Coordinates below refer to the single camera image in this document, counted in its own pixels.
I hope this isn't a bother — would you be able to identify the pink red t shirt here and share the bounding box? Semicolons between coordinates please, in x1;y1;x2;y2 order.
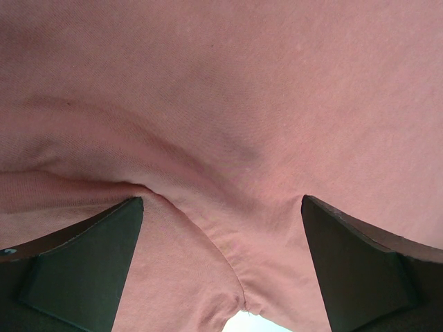
1;1;442;331

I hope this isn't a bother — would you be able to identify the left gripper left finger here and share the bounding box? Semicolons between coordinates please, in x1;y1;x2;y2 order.
1;197;144;331

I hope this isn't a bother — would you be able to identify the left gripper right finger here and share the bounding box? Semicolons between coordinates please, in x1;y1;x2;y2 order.
301;196;442;332

